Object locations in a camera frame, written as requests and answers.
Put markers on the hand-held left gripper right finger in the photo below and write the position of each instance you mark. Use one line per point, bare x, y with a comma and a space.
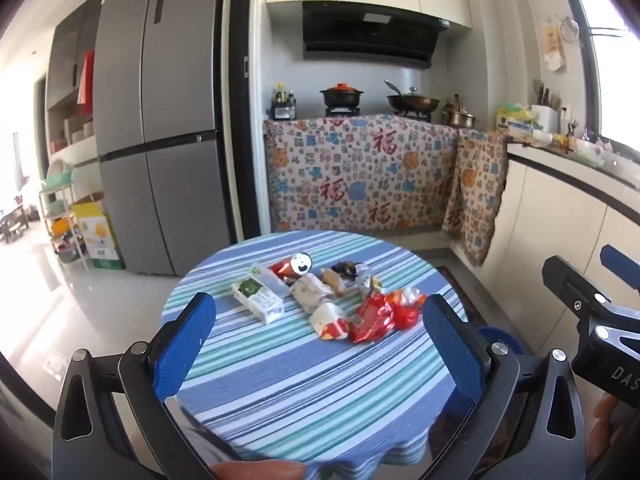
452, 350

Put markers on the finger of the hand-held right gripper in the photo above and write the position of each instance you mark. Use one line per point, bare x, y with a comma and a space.
565, 280
620, 265

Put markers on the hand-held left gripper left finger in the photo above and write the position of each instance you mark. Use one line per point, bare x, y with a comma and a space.
185, 340

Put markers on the blue plastic bin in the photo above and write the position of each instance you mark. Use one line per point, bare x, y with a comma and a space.
502, 340

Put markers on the crushed orange drink can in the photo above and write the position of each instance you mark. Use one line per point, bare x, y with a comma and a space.
300, 263

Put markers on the person's right hand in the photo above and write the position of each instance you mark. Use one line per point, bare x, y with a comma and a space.
605, 425

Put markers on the person's left hand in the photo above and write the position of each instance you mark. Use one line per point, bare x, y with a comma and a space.
260, 471

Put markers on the patterned floor rug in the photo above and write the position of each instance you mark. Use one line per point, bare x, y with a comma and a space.
457, 290

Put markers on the red and clear wrapper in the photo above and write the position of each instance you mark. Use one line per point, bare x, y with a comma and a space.
405, 312

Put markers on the white base cabinet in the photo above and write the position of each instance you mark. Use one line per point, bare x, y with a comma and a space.
550, 220

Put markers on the white green carton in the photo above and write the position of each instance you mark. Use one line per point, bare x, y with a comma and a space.
260, 300

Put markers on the shiny red wrapper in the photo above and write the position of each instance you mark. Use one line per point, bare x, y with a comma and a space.
372, 320

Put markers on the crumpled clear plastic bag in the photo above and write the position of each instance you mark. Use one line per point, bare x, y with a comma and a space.
367, 280

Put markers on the striped blue green tablecloth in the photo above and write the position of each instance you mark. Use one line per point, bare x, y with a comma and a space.
300, 385

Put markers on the small printed blanket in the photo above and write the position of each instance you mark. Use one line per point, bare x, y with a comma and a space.
475, 195

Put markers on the white red snack packet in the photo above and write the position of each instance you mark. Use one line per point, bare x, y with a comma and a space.
327, 320

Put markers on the yellow green cardboard box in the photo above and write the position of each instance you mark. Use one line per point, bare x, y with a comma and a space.
97, 240

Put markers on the floral paper cup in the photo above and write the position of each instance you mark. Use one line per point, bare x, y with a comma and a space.
310, 292

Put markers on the clear wrapped snack bar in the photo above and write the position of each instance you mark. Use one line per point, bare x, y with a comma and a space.
334, 281

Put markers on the white knife block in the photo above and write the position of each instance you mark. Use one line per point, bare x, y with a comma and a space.
545, 117

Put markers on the yellow green packet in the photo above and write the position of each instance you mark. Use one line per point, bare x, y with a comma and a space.
512, 119

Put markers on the storage rack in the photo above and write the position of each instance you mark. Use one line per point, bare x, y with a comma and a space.
62, 220

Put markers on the steel pot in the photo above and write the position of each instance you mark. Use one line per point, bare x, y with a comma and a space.
457, 119

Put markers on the large printed blanket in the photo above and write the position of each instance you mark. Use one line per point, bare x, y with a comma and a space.
350, 175

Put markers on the window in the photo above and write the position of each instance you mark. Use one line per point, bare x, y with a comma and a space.
615, 60

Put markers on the grey refrigerator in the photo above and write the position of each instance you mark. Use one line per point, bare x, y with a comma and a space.
160, 135

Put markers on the wok with glass lid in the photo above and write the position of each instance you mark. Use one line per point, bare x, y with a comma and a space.
415, 104

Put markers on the black gas stove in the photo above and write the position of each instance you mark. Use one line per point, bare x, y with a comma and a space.
342, 112

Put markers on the black pot with orange lid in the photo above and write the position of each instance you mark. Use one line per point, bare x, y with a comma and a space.
341, 97

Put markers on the red hanging cloth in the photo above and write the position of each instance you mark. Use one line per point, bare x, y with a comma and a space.
86, 80

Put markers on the black range hood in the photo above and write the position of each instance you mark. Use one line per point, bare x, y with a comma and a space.
365, 35

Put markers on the hanging wall ornament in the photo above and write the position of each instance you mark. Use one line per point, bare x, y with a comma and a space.
552, 45

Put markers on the grey wall shelf unit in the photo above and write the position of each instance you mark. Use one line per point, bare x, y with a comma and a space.
65, 50

